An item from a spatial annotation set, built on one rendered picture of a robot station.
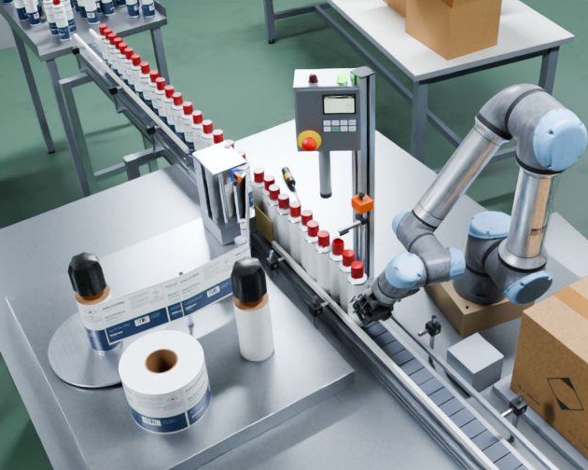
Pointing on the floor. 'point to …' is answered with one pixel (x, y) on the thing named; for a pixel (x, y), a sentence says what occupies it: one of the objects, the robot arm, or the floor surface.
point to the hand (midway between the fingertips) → (369, 313)
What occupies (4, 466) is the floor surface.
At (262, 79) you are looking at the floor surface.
